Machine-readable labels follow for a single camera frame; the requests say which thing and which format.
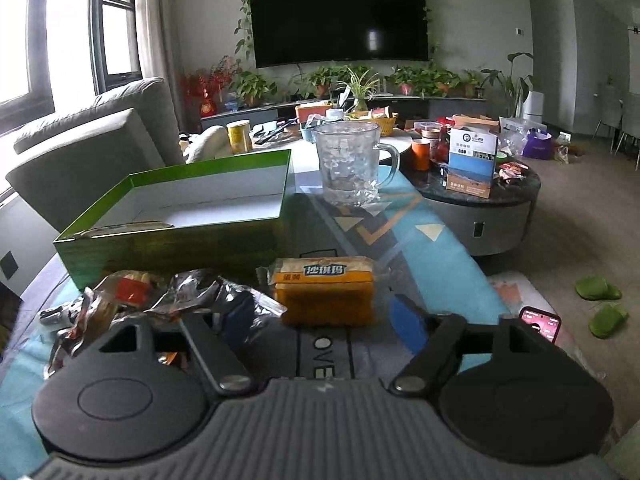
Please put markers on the orange snack packet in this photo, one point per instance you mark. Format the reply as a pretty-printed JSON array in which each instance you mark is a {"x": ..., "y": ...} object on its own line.
[{"x": 325, "y": 300}]

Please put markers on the red flower decoration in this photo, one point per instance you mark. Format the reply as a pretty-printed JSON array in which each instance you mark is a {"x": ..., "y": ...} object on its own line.
[{"x": 205, "y": 95}]

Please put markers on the grey armchair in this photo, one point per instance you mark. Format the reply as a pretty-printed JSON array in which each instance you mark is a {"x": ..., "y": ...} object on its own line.
[{"x": 90, "y": 145}]

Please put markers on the clear plastic jar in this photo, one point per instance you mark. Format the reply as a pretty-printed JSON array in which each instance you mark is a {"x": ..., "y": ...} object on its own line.
[{"x": 431, "y": 132}]

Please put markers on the pile of small red sachets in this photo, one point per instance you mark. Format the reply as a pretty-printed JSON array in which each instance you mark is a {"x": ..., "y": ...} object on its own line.
[{"x": 510, "y": 171}]

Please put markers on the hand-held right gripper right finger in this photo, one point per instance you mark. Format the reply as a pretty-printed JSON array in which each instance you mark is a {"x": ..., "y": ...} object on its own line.
[{"x": 406, "y": 322}]

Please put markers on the white air purifier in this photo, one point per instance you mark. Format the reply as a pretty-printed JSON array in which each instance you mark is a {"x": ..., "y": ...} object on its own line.
[{"x": 533, "y": 106}]

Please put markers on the wicker basket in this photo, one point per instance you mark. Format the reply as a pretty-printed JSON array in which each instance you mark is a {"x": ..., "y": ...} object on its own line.
[{"x": 385, "y": 127}]

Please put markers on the orange tissue box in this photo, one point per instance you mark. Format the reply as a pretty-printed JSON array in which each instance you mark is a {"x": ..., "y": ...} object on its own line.
[{"x": 312, "y": 112}]

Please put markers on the cream cushion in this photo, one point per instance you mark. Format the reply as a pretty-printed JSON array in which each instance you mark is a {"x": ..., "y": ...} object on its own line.
[{"x": 210, "y": 142}]

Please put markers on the clear plastic bag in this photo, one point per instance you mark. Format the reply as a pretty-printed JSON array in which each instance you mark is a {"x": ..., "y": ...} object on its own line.
[{"x": 515, "y": 135}]

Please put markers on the dark framed window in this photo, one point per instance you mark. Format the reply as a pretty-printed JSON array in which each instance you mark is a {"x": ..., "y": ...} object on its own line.
[{"x": 120, "y": 15}]

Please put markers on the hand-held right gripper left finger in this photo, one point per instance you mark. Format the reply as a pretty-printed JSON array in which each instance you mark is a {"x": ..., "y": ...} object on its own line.
[{"x": 240, "y": 317}]

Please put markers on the clear cookie snack packet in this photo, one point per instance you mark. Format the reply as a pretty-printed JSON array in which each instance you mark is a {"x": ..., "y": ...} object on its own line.
[{"x": 131, "y": 290}]

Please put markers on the red snack bag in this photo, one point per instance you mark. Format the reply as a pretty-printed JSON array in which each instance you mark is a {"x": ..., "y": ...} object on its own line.
[{"x": 441, "y": 151}]

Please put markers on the crumpled snack wrapper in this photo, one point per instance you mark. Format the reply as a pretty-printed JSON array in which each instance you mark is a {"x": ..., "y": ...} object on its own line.
[{"x": 75, "y": 332}]

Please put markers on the tall leafy floor plant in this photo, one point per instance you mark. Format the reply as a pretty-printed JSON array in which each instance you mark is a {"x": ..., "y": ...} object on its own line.
[{"x": 515, "y": 85}]

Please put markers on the purple bag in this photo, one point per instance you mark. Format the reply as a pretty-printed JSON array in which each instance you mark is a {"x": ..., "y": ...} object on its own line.
[{"x": 537, "y": 146}]

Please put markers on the smartphone in red case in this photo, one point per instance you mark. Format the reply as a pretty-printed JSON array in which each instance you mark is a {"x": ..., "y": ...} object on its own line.
[{"x": 542, "y": 322}]

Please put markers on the blue and white carton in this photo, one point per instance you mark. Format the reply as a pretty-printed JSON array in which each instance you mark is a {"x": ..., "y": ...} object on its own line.
[{"x": 470, "y": 165}]

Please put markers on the green slipper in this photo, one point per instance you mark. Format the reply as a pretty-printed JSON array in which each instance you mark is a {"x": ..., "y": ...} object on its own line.
[
  {"x": 597, "y": 288},
  {"x": 607, "y": 321}
]

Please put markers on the orange cup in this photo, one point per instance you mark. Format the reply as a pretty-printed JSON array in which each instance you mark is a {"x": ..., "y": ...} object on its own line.
[{"x": 421, "y": 156}]

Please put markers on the silver foil snack packet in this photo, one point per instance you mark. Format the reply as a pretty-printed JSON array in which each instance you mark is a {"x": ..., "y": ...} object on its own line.
[{"x": 195, "y": 292}]

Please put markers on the wide potted green plant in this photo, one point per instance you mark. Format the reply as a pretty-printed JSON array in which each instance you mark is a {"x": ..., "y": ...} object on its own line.
[{"x": 425, "y": 80}]

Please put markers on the small potted green plant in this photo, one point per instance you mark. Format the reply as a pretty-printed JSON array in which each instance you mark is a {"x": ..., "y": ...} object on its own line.
[{"x": 471, "y": 82}]

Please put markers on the grey dining chair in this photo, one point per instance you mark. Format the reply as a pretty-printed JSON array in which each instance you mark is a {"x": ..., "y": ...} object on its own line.
[
  {"x": 631, "y": 115},
  {"x": 607, "y": 105}
]

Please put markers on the dark round coffee table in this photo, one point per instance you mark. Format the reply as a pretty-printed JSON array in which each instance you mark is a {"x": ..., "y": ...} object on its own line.
[{"x": 480, "y": 220}]

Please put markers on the spider plant in glass vase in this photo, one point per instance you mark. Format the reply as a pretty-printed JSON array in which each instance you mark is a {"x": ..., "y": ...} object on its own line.
[{"x": 361, "y": 95}]

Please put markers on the green cardboard box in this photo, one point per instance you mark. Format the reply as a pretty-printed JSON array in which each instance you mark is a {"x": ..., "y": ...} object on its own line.
[{"x": 175, "y": 255}]

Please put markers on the yellow can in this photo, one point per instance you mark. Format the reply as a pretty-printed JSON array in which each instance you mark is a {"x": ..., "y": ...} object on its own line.
[{"x": 239, "y": 137}]

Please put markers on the black television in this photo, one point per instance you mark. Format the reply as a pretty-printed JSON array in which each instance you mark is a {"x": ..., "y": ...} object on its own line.
[{"x": 340, "y": 15}]

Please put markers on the potted pothos plant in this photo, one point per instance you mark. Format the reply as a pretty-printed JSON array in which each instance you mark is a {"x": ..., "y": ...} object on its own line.
[
  {"x": 325, "y": 80},
  {"x": 252, "y": 87}
]

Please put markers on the beige curtain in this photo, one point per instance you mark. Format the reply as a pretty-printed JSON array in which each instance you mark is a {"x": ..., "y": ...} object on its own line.
[{"x": 157, "y": 35}]

